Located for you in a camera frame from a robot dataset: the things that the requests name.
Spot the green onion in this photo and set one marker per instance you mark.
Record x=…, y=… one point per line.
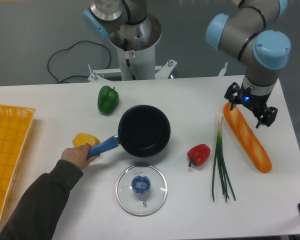
x=219, y=166

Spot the black saucepan blue handle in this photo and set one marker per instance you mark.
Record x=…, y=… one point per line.
x=143, y=131

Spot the yellow wicker basket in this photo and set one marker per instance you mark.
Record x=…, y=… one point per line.
x=15, y=124

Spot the orange baguette bread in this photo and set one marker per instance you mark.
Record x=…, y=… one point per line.
x=247, y=139

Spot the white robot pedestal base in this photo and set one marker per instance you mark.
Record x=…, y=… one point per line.
x=136, y=51

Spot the red bell pepper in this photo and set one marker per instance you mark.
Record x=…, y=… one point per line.
x=198, y=154

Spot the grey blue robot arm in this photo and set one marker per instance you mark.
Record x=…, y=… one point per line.
x=246, y=37

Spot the person's hand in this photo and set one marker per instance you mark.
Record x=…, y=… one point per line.
x=78, y=156

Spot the dark sleeved forearm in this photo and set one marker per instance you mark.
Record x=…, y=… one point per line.
x=39, y=209

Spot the green bell pepper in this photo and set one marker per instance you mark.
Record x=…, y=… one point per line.
x=108, y=99

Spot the glass lid blue knob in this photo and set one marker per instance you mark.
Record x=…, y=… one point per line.
x=141, y=190

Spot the yellow bell pepper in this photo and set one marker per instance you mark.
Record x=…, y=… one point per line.
x=85, y=138

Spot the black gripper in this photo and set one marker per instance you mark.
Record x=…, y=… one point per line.
x=255, y=102

